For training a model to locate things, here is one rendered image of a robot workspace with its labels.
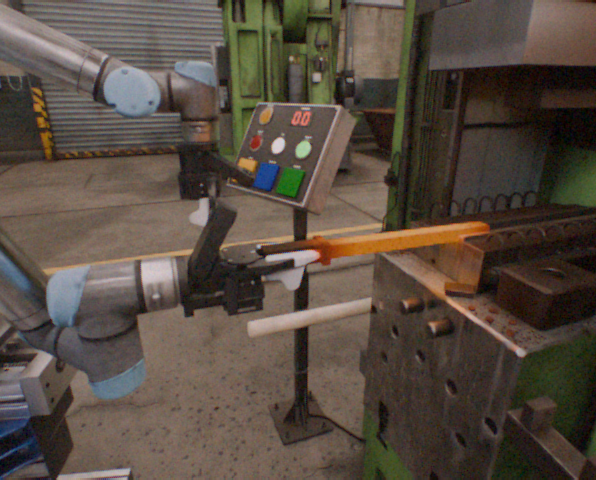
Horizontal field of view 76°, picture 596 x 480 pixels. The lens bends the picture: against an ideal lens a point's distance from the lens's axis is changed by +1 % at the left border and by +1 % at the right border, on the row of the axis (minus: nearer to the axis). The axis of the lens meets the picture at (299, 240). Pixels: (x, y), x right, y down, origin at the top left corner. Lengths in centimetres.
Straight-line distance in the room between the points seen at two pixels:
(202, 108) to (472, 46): 49
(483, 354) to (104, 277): 54
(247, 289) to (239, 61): 500
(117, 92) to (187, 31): 785
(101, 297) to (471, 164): 80
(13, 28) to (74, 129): 779
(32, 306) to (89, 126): 791
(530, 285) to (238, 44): 509
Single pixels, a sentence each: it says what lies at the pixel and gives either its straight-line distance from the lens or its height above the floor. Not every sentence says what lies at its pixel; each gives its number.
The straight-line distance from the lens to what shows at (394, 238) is 64.
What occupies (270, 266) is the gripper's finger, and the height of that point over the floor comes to 101.
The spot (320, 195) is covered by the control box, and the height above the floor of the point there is 98.
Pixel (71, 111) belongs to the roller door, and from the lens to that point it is 850.
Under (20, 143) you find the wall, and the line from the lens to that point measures 876.
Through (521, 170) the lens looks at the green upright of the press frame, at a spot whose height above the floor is 105.
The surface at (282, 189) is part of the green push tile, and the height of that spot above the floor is 99.
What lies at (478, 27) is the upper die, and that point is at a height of 133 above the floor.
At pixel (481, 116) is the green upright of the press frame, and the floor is 118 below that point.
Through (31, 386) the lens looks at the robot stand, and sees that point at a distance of 86.
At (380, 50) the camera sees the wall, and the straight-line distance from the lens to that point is 999.
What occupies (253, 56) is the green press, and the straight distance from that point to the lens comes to 549.
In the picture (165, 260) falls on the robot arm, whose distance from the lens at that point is 54.
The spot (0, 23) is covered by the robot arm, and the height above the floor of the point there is 132.
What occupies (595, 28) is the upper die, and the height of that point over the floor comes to 132.
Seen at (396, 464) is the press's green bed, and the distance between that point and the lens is 104.
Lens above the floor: 124
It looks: 22 degrees down
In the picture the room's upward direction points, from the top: straight up
